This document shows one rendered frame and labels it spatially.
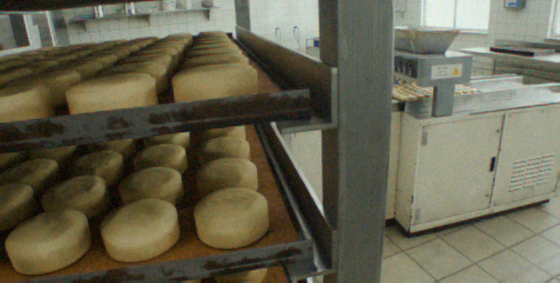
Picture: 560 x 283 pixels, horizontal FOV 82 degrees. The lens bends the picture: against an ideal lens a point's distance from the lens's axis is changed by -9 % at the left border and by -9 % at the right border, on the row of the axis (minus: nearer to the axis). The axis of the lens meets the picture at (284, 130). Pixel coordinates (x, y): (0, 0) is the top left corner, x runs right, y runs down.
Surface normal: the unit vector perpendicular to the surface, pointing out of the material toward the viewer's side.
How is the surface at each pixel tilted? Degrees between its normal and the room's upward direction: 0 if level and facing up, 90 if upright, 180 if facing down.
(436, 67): 90
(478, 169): 90
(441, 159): 90
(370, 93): 90
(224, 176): 0
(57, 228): 0
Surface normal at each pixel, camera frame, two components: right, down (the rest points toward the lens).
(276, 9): 0.37, 0.29
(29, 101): 0.95, 0.06
